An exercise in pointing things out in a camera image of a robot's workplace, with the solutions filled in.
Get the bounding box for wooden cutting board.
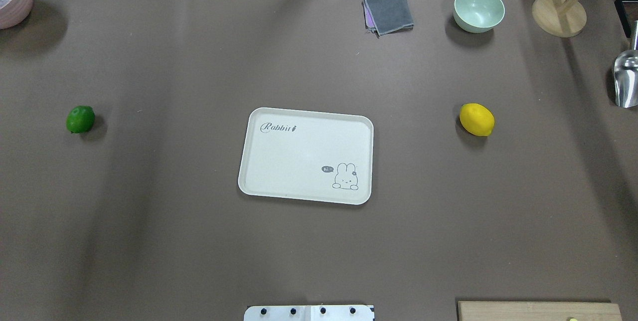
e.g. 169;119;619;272
457;301;622;321

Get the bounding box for metal scoop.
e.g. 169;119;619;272
613;21;638;108

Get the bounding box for mint green bowl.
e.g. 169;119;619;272
453;0;505;33

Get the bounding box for folded grey cloth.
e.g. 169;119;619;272
362;0;414;36

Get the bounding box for yellow lemon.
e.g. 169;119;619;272
460;103;496;137

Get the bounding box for green lemon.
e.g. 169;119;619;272
66;106;96;134

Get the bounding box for white rabbit tray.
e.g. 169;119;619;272
238;107;374;205

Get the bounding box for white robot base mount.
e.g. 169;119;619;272
243;304;375;321

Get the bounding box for wooden mug tree stand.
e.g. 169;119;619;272
532;0;587;38

